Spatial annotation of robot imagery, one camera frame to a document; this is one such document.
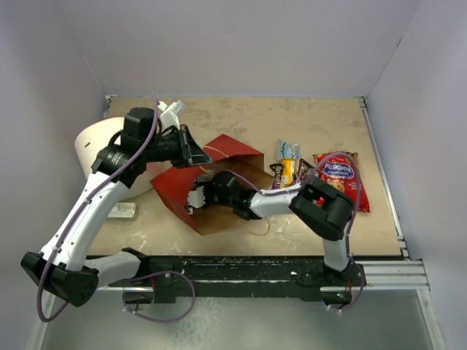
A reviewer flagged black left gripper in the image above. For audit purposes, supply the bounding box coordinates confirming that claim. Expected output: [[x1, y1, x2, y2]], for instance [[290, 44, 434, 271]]
[[142, 124, 213, 169]]

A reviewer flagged red paper bag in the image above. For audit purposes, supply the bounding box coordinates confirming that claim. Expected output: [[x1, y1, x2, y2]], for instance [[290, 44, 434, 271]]
[[151, 134, 273, 236]]

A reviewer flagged purple candy pack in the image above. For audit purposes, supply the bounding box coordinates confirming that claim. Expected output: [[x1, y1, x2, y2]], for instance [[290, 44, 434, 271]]
[[269, 163, 284, 190]]

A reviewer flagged white blue snack wrapper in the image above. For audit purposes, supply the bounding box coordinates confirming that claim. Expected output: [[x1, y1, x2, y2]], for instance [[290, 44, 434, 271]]
[[277, 139, 301, 161]]

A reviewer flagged small white green box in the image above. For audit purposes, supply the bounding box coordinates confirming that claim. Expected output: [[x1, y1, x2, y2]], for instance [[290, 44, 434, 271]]
[[107, 202, 137, 220]]

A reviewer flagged yellow snack pack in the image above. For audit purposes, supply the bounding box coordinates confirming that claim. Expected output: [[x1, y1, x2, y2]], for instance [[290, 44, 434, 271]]
[[280, 158, 296, 188]]

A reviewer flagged brown green candy pack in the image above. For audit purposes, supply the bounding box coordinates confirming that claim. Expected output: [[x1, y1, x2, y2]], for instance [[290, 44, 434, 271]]
[[295, 158, 314, 184]]

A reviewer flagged red cookie snack bag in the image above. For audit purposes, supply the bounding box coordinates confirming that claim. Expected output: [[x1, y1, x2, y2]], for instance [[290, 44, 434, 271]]
[[313, 151, 370, 213]]

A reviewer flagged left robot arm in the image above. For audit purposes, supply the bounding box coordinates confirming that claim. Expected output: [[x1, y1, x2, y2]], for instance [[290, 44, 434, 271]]
[[20, 101, 212, 307]]

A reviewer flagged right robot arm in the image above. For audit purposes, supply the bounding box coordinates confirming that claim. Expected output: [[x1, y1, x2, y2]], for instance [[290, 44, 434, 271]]
[[204, 171, 353, 285]]

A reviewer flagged white cylindrical container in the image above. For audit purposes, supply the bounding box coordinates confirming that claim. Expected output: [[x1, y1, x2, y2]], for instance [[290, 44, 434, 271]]
[[74, 116, 163, 202]]

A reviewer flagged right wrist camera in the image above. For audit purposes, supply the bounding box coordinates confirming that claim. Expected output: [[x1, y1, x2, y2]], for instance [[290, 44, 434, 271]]
[[186, 186, 206, 215]]

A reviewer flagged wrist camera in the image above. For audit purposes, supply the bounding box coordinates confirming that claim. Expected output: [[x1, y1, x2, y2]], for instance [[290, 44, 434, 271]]
[[186, 186, 206, 215], [158, 100, 186, 130]]

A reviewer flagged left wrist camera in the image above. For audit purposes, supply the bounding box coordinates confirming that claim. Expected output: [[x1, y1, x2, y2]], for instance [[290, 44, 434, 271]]
[[158, 100, 186, 130]]

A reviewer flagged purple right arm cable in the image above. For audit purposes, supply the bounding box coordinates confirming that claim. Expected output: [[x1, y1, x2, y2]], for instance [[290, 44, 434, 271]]
[[207, 151, 366, 314]]

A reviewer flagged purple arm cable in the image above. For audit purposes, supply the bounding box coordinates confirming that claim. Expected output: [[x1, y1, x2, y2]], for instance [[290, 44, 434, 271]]
[[207, 151, 366, 314], [37, 93, 161, 323]]

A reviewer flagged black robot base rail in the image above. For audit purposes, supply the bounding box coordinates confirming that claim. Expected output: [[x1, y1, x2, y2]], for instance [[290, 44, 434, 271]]
[[112, 255, 366, 305]]

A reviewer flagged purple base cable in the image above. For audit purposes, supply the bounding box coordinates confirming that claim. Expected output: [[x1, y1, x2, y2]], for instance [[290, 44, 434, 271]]
[[122, 271, 196, 322]]

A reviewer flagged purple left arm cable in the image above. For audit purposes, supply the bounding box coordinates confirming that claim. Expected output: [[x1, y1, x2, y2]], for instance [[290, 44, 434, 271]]
[[37, 93, 161, 323]]

